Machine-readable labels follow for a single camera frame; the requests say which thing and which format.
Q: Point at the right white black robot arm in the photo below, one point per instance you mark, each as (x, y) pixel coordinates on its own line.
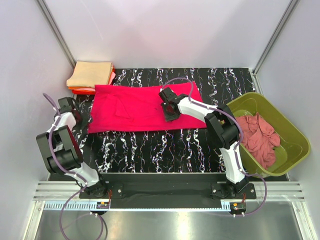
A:
(224, 130)

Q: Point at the aluminium rail front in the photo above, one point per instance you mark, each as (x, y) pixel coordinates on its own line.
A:
(276, 190)

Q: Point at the black marble pattern mat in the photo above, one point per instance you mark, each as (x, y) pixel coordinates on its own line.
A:
(170, 151)

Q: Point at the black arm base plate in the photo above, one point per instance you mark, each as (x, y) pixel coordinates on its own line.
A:
(212, 185)

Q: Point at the folded red orange t shirts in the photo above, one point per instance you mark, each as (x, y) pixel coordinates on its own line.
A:
(89, 90)

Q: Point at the left aluminium frame post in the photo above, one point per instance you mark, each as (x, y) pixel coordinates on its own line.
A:
(49, 18)

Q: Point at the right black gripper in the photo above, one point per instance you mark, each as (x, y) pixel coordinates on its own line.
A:
(169, 113)

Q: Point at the dusty pink crumpled t shirt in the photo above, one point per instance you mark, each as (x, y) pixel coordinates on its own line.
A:
(259, 138)

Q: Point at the aluminium frame post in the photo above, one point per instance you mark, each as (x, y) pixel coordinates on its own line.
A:
(289, 10)
(49, 18)

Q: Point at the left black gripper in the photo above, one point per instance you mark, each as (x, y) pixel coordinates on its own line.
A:
(83, 122)

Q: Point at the folded beige t shirt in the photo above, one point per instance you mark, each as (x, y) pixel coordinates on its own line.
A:
(89, 74)

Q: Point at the bright pink t shirt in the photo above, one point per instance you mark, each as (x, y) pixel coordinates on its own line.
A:
(133, 109)

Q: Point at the right aluminium frame post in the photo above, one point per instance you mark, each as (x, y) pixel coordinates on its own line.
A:
(289, 10)

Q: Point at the white slotted cable duct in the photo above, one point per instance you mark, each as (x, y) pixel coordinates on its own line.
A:
(116, 205)

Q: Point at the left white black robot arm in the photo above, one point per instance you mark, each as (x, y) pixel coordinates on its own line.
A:
(60, 151)

